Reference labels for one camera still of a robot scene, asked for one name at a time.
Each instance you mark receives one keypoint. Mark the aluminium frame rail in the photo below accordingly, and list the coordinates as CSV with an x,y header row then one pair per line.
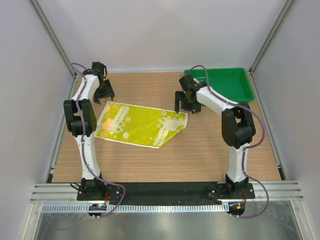
x,y
286,190

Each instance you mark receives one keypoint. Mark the yellow green patterned towel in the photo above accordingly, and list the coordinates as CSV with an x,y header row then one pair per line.
x,y
139,125

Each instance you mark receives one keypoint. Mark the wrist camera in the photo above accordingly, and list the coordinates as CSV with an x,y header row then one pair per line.
x,y
100,67
187,83

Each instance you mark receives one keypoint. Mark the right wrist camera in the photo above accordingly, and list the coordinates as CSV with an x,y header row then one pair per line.
x,y
187,83

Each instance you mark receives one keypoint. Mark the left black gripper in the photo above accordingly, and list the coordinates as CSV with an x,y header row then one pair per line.
x,y
109,93

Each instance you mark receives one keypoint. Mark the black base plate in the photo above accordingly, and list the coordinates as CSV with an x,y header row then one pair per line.
x,y
162,193

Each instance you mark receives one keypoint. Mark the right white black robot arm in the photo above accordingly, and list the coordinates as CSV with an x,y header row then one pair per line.
x,y
237,129

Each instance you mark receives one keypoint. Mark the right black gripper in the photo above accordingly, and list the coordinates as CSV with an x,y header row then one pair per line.
x,y
195,108

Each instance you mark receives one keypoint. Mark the slotted cable duct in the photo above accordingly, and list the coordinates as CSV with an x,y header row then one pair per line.
x,y
98,207

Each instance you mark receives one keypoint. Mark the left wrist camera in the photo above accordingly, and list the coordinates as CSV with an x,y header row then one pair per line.
x,y
100,67

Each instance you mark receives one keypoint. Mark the green plastic tray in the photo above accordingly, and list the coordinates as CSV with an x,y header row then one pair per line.
x,y
232,83

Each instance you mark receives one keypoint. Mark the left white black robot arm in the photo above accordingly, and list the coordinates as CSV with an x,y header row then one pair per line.
x,y
81,122

